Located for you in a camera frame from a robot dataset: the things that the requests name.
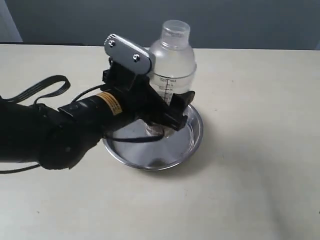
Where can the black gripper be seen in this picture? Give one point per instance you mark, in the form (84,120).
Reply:
(138,98)

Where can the clear plastic shaker bottle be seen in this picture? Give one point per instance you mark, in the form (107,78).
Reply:
(175,64)

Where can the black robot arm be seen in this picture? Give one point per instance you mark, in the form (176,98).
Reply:
(57,139)

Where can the round stainless steel tray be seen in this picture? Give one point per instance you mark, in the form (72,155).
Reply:
(165,153)

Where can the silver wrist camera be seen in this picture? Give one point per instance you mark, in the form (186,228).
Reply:
(130,55)

